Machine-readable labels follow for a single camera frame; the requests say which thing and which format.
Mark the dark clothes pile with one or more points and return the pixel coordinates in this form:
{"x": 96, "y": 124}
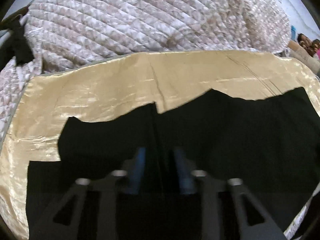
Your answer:
{"x": 16, "y": 43}

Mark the golden satin bedsheet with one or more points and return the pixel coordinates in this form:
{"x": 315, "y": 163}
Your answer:
{"x": 106, "y": 90}

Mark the black pants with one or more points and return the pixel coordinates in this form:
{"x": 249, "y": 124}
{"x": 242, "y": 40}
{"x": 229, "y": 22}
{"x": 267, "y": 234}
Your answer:
{"x": 272, "y": 145}

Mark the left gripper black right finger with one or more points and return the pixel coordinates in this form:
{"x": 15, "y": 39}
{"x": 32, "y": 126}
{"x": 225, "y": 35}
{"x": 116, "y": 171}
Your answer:
{"x": 228, "y": 209}

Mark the quilted floral comforter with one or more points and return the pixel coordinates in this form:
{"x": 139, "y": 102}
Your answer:
{"x": 68, "y": 34}

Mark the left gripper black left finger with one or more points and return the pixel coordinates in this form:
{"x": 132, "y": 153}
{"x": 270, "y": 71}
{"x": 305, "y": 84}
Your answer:
{"x": 88, "y": 209}

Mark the wall picture with faces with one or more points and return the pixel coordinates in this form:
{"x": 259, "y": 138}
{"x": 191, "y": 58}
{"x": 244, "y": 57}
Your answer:
{"x": 306, "y": 51}

